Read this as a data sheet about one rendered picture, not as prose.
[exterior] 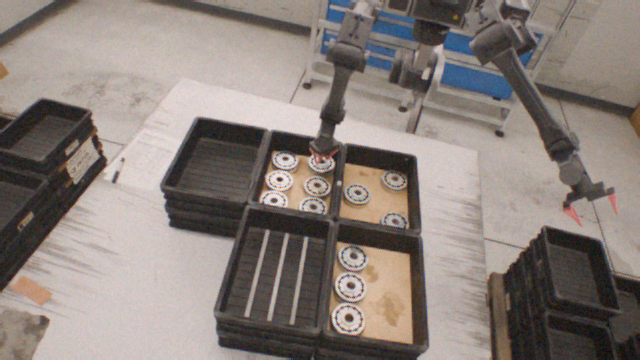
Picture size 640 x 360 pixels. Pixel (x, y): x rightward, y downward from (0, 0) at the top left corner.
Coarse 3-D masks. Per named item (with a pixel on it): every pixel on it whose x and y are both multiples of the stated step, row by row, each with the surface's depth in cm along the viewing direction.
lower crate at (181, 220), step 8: (168, 216) 151; (176, 216) 150; (184, 216) 148; (192, 216) 147; (200, 216) 146; (208, 216) 146; (176, 224) 153; (184, 224) 152; (192, 224) 152; (200, 224) 151; (208, 224) 151; (216, 224) 151; (224, 224) 150; (232, 224) 148; (200, 232) 154; (208, 232) 154; (216, 232) 154; (224, 232) 154; (232, 232) 153
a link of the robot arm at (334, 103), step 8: (328, 48) 107; (328, 56) 110; (368, 56) 107; (336, 64) 112; (344, 64) 112; (360, 64) 109; (336, 72) 115; (344, 72) 113; (352, 72) 112; (360, 72) 112; (336, 80) 119; (344, 80) 118; (336, 88) 123; (344, 88) 122; (328, 96) 131; (336, 96) 128; (344, 96) 137; (328, 104) 136; (336, 104) 134; (344, 104) 143; (328, 112) 141; (336, 112) 139; (336, 120) 145
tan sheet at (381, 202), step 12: (348, 168) 171; (360, 168) 172; (348, 180) 167; (360, 180) 168; (372, 180) 169; (372, 192) 164; (384, 192) 165; (372, 204) 160; (384, 204) 161; (396, 204) 161; (348, 216) 154; (360, 216) 155; (372, 216) 156
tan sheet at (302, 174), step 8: (304, 160) 171; (304, 168) 168; (296, 176) 164; (304, 176) 165; (312, 176) 165; (328, 176) 167; (264, 184) 159; (296, 184) 161; (264, 192) 156; (296, 192) 158; (288, 200) 155; (296, 200) 156; (328, 200) 158; (296, 208) 153; (328, 208) 155
